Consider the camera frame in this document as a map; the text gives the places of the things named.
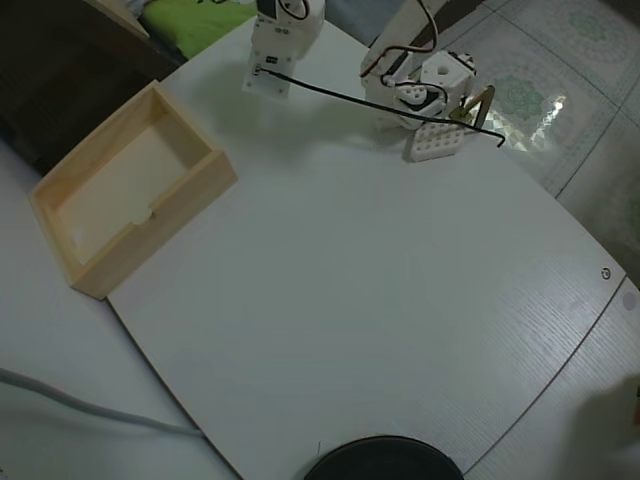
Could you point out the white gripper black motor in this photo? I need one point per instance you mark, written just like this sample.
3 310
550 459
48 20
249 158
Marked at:
266 80

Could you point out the black round object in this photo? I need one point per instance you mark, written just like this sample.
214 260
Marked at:
385 460

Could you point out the light wooden open box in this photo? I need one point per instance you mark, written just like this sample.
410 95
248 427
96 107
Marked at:
150 240

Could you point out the white perforated base plate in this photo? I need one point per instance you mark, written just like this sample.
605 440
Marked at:
432 145

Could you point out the round metal table screw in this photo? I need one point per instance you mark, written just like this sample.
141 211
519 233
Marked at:
605 273

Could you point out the bright green cloth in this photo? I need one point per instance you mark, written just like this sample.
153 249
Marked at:
200 25

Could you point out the brass and wood clamp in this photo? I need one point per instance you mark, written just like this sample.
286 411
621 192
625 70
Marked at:
462 112

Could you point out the dark brown wooden furniture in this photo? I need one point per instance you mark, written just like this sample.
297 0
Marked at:
60 75

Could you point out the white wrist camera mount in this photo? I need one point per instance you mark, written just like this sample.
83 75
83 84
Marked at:
272 55

